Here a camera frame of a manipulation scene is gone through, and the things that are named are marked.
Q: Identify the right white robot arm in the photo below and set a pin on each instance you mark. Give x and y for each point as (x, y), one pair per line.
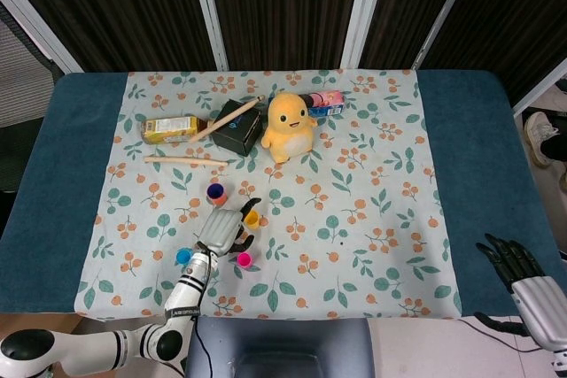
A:
(560, 362)

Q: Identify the grey robot torso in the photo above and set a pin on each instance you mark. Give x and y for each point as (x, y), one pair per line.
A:
(279, 347)

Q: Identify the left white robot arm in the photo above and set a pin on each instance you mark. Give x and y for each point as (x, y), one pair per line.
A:
(186, 289)

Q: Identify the orange plastic cup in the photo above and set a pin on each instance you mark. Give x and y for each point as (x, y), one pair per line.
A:
(219, 201)

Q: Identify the yellow snack packet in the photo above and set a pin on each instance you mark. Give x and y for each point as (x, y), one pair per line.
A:
(170, 130)

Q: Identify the yellow plush toy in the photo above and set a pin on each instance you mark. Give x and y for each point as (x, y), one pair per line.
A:
(290, 130)

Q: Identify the dark blue plastic cup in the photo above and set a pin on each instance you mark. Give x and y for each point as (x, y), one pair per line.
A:
(215, 191)

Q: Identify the teal blue table cover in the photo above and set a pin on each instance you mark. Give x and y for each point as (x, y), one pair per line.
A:
(478, 174)

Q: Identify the black cardboard box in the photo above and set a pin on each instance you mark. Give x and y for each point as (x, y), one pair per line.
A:
(239, 134)

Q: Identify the pink blue carton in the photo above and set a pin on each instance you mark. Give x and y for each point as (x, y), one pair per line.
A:
(328, 101)

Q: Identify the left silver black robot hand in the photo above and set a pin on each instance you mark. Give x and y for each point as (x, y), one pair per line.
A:
(219, 232)

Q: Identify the dark folding screen panel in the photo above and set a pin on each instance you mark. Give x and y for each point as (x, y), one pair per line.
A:
(522, 10)
(412, 6)
(283, 6)
(124, 6)

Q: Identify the yellow plastic cup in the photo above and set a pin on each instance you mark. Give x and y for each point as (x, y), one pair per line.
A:
(251, 219)

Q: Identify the white sneaker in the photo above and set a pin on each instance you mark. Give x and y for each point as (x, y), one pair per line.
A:
(538, 134)

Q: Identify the pink plastic cup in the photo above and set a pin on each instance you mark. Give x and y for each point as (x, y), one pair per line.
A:
(244, 259)

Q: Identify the wooden drumstick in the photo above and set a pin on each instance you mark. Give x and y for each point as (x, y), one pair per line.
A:
(186, 160)
(226, 119)

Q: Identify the black trouser leg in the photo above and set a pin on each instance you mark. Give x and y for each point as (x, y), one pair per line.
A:
(557, 145)

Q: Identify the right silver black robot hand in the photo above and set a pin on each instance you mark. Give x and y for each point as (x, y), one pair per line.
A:
(542, 307)

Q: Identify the floral tablecloth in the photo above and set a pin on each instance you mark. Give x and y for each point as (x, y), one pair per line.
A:
(354, 174)

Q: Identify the light blue plastic cup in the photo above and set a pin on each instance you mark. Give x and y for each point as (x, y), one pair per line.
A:
(183, 256)

